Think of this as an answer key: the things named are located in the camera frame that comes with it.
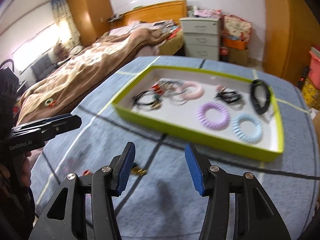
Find purple spiral hair tie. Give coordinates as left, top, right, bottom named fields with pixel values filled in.
left=196, top=101, right=231, bottom=132

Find light blue spiral hair tie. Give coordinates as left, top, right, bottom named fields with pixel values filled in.
left=231, top=113, right=264, bottom=144

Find black hair tie green bead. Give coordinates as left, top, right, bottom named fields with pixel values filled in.
left=132, top=90, right=162, bottom=110

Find pink spiral hair tie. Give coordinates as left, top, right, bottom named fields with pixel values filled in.
left=177, top=80, right=205, bottom=100

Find black hair tie bundle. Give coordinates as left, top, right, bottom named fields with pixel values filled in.
left=214, top=84, right=245, bottom=111

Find grey elastic hair ties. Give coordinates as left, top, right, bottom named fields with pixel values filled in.
left=157, top=78, right=193, bottom=106

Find person's left hand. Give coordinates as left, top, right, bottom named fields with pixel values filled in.
left=13, top=152, right=31, bottom=187

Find brown blanket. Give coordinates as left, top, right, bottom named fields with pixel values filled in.
left=16, top=27, right=171, bottom=126

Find black chair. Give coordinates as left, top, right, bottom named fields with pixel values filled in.
left=31, top=54, right=58, bottom=82

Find teddy bear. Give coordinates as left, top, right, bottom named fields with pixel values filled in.
left=53, top=42, right=69, bottom=62

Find green white shallow tray box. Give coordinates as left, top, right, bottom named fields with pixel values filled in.
left=112, top=66, right=284, bottom=162

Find red knotted charm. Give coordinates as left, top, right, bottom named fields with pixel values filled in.
left=151, top=84, right=164, bottom=95

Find patterned window curtain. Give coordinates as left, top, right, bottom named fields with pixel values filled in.
left=50, top=0, right=81, bottom=49

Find black wristband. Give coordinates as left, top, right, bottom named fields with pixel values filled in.
left=249, top=79, right=271, bottom=115

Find cola bottle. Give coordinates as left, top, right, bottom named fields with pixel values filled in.
left=219, top=46, right=229, bottom=62

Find brown cardboard box floor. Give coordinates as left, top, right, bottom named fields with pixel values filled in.
left=228, top=48, right=249, bottom=66

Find corner wooden cabinet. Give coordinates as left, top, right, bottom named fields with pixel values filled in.
left=67, top=0, right=113, bottom=47

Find wooden bed with blankets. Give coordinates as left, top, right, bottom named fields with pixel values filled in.
left=16, top=0, right=188, bottom=126

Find orange box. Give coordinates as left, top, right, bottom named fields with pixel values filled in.
left=223, top=38, right=247, bottom=50

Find grey three drawer cabinet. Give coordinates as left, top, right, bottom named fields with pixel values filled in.
left=180, top=17, right=221, bottom=61

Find yellow patterned box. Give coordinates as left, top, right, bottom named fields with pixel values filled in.
left=302, top=77, right=320, bottom=111

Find red patterned gift bag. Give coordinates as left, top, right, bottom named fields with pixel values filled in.
left=223, top=15, right=253, bottom=43

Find pink plastic storage bin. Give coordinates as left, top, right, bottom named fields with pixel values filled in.
left=309, top=47, right=320, bottom=89

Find tall wooden wardrobe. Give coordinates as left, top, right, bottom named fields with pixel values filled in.
left=263, top=0, right=319, bottom=86

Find gold chain jewelry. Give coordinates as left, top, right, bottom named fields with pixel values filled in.
left=131, top=163, right=147, bottom=177

